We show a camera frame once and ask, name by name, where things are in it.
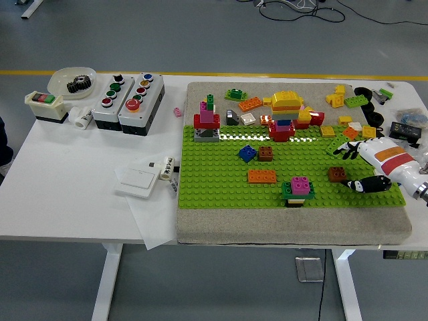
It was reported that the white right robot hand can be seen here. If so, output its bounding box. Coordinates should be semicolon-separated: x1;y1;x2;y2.
333;136;423;195

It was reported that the brown square brick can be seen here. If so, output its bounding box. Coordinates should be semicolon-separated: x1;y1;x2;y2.
257;145;274;163
327;165;348;183

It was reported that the lime green long brick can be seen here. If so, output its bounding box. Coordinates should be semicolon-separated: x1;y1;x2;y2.
325;131;350;156

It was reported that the orange long brick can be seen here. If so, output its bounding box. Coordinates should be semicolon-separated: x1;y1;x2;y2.
237;96;264;112
247;169;278;185

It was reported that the red brick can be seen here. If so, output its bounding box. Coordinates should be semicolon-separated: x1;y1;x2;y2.
193;113;221;130
293;111;326;130
267;120;296;143

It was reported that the pink square brick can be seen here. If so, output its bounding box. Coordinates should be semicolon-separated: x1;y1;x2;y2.
290;176;312;196

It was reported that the dark green brick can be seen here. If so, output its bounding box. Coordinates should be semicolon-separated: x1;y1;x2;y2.
280;182;316;201

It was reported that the orange flat brick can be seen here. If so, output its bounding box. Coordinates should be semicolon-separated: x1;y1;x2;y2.
272;104;302;114

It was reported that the yellow domed brick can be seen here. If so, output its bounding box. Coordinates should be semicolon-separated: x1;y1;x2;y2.
270;90;306;106

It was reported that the blue square brick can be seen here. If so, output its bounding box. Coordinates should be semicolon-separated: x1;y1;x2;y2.
237;144;258;164

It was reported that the pink tall brick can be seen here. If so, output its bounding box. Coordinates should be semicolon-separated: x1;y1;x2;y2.
199;100;215;124

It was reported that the grey arch brick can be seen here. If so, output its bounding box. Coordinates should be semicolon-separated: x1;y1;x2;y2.
193;127;221;144

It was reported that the black display module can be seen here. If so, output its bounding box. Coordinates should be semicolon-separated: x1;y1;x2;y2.
388;120;423;142

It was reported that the clear plastic bag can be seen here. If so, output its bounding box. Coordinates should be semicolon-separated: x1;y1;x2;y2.
399;137;428;162

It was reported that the plastic bag with blue part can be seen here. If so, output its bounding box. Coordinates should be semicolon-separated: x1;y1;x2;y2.
395;108;428;124

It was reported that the grey and green small tool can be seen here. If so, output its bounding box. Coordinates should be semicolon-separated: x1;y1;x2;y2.
371;87;395;105

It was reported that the table control panel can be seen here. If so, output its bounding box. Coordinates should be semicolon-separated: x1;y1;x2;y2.
382;250;428;260

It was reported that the metal floor plate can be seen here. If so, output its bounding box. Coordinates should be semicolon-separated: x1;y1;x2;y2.
294;256;325;284

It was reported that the white table leg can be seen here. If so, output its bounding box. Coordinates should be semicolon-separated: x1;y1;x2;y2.
332;248;364;321
90;243;123;321

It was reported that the grey-brown mat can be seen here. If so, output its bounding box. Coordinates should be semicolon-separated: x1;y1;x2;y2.
176;82;413;247

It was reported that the green studded baseplate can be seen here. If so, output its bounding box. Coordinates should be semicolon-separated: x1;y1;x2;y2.
177;124;407;209

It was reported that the white labelled tube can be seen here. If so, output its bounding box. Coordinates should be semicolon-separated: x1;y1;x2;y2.
159;154;177;182

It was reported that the white paper sheet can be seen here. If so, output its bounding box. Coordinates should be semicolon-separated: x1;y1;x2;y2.
113;159;179;250

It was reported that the grey five-button box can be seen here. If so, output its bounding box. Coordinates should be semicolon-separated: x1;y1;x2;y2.
118;72;166;137

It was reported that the grey four-button box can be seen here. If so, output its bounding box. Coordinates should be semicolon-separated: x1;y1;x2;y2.
91;73;135;132

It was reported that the white pipe fitting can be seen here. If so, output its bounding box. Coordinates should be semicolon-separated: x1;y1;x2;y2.
68;106;94;130

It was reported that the black metal gear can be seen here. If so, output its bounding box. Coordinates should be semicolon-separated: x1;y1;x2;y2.
66;74;93;94

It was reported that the white plastic bowl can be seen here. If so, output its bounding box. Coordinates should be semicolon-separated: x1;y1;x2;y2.
47;66;99;100

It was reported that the grey furniture foot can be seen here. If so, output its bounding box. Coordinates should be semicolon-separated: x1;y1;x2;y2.
20;0;45;19

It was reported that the looped black floor cable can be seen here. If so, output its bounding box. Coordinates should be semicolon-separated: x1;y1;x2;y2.
259;0;346;23

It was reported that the black hanging cable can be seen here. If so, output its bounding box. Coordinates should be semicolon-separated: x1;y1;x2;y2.
315;249;327;321

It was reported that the white floor cable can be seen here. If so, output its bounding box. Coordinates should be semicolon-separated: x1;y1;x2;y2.
294;0;319;11

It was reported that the white wall switch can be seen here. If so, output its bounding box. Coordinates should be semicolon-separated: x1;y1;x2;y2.
114;159;162;201

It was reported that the cream switch box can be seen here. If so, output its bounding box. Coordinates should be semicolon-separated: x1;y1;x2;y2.
24;90;70;124

